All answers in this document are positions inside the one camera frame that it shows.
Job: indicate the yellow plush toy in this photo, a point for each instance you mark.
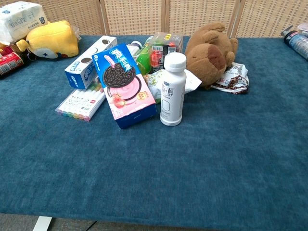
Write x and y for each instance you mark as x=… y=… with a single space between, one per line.
x=53 y=38

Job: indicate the white table leg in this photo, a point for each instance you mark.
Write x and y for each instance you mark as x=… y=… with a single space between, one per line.
x=42 y=223

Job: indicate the white paper card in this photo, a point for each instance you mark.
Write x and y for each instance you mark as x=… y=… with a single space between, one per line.
x=192 y=81

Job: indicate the white yogurt drink bottle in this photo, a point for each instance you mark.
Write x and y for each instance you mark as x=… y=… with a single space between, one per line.
x=172 y=96

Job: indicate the green soda bottle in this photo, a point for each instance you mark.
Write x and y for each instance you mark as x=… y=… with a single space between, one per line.
x=142 y=60

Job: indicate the dark clear plastic box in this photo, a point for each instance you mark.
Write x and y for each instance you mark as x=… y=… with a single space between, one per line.
x=166 y=44

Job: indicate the woven rattan folding screen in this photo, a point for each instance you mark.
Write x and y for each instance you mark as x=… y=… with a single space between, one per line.
x=168 y=16

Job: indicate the blue white Oreo box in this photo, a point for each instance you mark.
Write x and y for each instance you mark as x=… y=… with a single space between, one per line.
x=84 y=69

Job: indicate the dark cola bottle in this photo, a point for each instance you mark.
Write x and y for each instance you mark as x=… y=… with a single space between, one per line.
x=22 y=61

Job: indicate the pink strawberry Oreo box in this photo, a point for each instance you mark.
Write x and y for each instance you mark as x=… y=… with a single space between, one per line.
x=125 y=89

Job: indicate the brown plush bear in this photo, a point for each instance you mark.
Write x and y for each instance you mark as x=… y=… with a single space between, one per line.
x=207 y=55

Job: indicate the grey blue tube bottle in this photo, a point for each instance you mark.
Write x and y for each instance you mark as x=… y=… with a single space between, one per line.
x=297 y=42

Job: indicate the blue table cloth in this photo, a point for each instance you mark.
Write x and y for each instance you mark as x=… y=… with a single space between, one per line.
x=154 y=156

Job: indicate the white brown snack wrapper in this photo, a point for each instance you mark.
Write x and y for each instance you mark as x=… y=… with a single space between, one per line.
x=234 y=79

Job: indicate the red snack packet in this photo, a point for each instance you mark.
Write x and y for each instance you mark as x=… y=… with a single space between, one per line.
x=9 y=63

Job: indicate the white tissue paper pack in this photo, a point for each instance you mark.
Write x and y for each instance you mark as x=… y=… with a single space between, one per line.
x=19 y=19

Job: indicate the green white snack bag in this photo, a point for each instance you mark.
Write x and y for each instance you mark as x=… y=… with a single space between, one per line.
x=155 y=84

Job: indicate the pastel marker pen pack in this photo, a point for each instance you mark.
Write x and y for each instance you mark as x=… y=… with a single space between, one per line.
x=79 y=106

